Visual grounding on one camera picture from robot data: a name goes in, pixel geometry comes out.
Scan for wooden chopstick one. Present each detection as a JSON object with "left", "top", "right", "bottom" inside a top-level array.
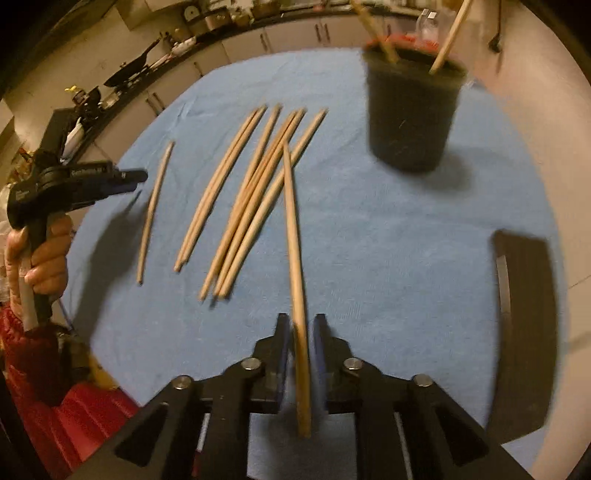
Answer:
[{"left": 283, "top": 141, "right": 311, "bottom": 438}]

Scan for wooden chopstick three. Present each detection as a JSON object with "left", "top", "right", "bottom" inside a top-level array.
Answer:
[{"left": 173, "top": 104, "right": 269, "bottom": 273}]

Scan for lower kitchen cabinets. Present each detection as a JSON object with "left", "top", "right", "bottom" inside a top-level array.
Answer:
[{"left": 73, "top": 9, "right": 370, "bottom": 162}]

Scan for wooden chopstick six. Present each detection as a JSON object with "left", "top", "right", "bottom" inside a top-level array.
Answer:
[{"left": 199, "top": 108, "right": 307, "bottom": 300}]

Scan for wooden chopstick seven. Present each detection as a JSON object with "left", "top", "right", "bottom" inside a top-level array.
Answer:
[{"left": 217, "top": 108, "right": 329, "bottom": 299}]

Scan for wooden chopstick two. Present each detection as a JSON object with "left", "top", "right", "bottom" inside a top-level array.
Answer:
[{"left": 136, "top": 140, "right": 175, "bottom": 285}]

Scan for red plastic basket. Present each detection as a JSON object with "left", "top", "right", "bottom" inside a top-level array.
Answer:
[{"left": 363, "top": 34, "right": 439, "bottom": 52}]

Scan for blue table cloth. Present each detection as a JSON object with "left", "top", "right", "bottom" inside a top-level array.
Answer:
[{"left": 62, "top": 49, "right": 562, "bottom": 422}]

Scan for clear glass pitcher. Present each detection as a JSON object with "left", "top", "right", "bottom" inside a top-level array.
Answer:
[{"left": 416, "top": 8, "right": 456, "bottom": 47}]

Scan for red jacket sleeve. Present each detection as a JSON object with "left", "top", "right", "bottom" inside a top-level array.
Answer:
[{"left": 1, "top": 306, "right": 139, "bottom": 479}]

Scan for black phone on table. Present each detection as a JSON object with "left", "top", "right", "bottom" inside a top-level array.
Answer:
[{"left": 487, "top": 230, "right": 558, "bottom": 444}]

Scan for wooden chopstick five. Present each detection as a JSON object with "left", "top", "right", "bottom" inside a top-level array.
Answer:
[{"left": 198, "top": 104, "right": 283, "bottom": 301}]

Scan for person left hand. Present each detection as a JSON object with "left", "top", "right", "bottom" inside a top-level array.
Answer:
[{"left": 4, "top": 213, "right": 72, "bottom": 320}]

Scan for black wok pan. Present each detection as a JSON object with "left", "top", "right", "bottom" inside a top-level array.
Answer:
[{"left": 104, "top": 39, "right": 160, "bottom": 88}]

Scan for wooden chopstick eight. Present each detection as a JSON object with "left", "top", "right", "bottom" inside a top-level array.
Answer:
[{"left": 429, "top": 0, "right": 473, "bottom": 75}]

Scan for black chopstick holder cup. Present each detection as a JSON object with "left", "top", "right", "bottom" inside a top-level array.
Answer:
[{"left": 363, "top": 42, "right": 467, "bottom": 173}]

